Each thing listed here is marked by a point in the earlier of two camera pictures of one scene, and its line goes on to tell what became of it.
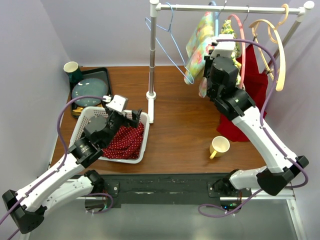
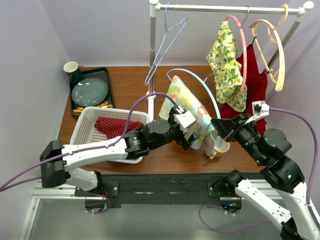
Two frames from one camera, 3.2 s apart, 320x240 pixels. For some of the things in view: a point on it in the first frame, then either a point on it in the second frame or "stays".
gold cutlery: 78,111 stays
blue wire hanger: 168,55 -> 148,79
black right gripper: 209,61 -> 225,126
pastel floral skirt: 197,50 -> 176,95
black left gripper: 128,121 -> 182,140
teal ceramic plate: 89,87 stays
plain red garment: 256,84 stays
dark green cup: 72,69 stays
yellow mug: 218,146 stays
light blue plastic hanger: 216,16 -> 219,146
